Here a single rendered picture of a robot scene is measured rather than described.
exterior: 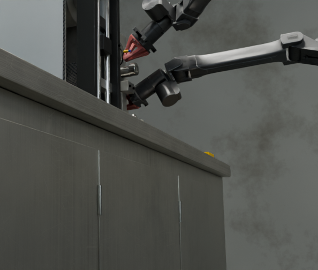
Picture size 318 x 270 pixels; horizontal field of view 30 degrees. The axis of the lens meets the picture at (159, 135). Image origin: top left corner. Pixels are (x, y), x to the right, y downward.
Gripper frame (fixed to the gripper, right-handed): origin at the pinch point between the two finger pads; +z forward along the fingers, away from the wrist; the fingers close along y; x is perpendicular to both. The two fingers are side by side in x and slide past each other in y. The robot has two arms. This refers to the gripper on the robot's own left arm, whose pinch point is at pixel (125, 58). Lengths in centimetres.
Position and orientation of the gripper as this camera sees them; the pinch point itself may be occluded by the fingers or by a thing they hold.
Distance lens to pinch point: 190.4
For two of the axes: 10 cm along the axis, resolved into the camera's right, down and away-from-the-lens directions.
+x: -6.2, -6.9, 3.9
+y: 3.0, 2.5, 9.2
